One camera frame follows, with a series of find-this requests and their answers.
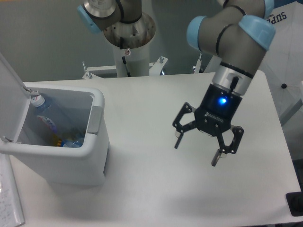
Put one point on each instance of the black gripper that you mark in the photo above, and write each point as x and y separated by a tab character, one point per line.
217	113

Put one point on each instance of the clear plastic bottle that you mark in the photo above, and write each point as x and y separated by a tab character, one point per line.
59	121

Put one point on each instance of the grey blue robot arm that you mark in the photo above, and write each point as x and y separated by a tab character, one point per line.
97	15

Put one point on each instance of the white plastic trash can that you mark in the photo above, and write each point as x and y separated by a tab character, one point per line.
35	144

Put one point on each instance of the white trash can lid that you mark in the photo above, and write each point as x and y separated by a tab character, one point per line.
14	102

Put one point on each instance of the white superior umbrella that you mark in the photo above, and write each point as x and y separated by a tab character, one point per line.
286	66

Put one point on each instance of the black device at edge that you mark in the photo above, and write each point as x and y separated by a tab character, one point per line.
295	203

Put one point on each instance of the blue yellow snack package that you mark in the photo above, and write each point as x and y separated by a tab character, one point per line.
57	141

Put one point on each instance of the white metal base frame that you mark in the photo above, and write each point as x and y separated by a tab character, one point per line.
154	69

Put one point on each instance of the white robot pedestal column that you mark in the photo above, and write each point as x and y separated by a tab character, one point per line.
131	42

